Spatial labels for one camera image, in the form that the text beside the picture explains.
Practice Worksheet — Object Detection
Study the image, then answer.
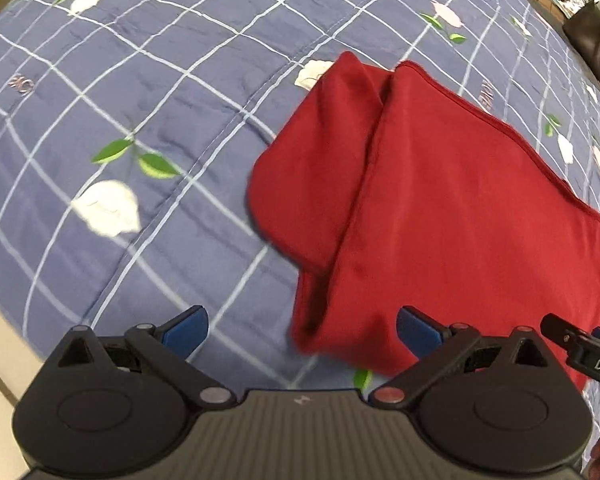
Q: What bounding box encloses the blue checked floral quilt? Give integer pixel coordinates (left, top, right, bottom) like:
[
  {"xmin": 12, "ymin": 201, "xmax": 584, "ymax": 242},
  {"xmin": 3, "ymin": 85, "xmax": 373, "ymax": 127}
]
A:
[{"xmin": 0, "ymin": 0, "xmax": 600, "ymax": 390}]

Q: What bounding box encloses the red knit shirt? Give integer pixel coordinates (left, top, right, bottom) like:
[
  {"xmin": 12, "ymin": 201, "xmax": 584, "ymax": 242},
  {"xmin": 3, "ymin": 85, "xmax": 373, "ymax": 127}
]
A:
[{"xmin": 247, "ymin": 52, "xmax": 600, "ymax": 376}]

